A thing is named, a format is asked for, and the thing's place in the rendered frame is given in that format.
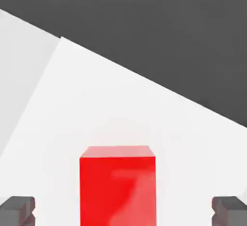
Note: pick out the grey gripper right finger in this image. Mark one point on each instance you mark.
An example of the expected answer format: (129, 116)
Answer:
(231, 212)

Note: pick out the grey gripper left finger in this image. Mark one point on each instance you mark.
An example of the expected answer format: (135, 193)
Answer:
(14, 211)

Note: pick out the small red cube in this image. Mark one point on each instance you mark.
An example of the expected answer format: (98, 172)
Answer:
(117, 187)

